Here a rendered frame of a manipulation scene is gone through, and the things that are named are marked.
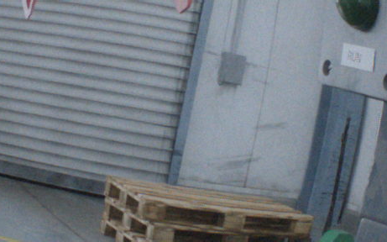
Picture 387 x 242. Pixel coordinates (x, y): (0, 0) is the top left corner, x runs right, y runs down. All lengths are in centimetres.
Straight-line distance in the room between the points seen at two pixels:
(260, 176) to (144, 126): 125
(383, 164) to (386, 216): 3
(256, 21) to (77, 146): 199
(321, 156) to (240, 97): 105
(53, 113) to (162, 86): 102
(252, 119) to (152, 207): 319
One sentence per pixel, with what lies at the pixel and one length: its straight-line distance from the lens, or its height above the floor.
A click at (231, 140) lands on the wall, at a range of 896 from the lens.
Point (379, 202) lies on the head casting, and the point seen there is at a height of 119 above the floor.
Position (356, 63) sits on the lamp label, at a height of 125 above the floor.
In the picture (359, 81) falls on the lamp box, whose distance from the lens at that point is 44.
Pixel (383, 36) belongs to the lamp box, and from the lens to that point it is 43.
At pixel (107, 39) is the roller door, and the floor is 133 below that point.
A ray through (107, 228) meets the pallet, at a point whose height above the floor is 6.
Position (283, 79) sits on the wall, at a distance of 915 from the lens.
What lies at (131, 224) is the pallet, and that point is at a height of 19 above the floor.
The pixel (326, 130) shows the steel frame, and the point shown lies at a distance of 940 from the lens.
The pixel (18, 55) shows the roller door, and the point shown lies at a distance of 809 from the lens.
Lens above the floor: 124
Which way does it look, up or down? 3 degrees down
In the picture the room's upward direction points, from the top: 11 degrees clockwise
